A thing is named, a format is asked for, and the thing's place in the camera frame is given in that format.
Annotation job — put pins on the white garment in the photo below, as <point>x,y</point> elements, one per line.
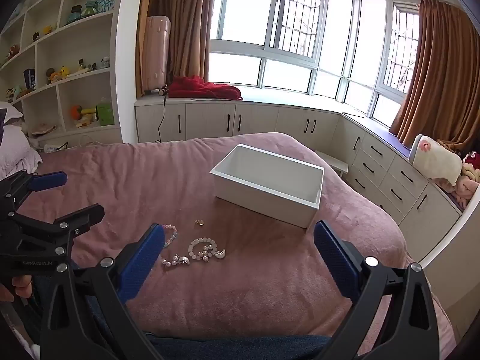
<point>30,349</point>

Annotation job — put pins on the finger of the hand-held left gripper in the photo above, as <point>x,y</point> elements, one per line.
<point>80,215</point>
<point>48,180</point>

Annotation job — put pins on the pile of plush toys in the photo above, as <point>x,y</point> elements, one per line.
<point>469,180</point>

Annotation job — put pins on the orange plush toy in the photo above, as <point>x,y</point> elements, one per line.
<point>80,114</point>

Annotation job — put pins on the pink blanket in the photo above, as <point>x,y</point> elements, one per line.
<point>243,292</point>

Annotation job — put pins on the white storage box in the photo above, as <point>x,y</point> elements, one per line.
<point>270,180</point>

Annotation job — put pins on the dark blue box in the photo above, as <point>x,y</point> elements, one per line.
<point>29,78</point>

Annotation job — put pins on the green box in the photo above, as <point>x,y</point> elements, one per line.
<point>105,111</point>

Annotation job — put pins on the small white stool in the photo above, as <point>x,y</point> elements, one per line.
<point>333,160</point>

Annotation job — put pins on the straw hat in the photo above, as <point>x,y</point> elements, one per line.
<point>43,129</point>

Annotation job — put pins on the brown bear plush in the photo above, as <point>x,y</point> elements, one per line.
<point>13,50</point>

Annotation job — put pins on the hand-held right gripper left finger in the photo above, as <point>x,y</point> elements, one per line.
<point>141,260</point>

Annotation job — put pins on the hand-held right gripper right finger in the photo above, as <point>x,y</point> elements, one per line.
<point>333,258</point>

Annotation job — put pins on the white window cabinet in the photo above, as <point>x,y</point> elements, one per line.
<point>262,118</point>

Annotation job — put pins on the white window frame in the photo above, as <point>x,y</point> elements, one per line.
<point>315,45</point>

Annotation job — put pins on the yellow duck plush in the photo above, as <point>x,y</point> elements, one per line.
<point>59,74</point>

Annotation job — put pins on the red cloth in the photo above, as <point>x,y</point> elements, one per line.
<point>202,89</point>

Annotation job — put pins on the purple window seat cushion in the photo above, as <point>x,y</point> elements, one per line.
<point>386,135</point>

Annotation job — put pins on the white shelf unit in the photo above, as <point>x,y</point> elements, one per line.
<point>48,52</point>

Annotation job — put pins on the cream flower pillow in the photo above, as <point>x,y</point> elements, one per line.
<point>437,161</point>

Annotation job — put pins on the person's left hand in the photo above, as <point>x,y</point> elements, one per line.
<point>17,288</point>

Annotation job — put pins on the pearl moon earring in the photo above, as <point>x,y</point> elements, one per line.
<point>179,260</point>
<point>219,253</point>

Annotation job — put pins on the pink suitcase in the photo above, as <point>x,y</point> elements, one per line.
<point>155,52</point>

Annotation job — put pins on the brown curtain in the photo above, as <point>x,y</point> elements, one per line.
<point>180,22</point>
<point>438,75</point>

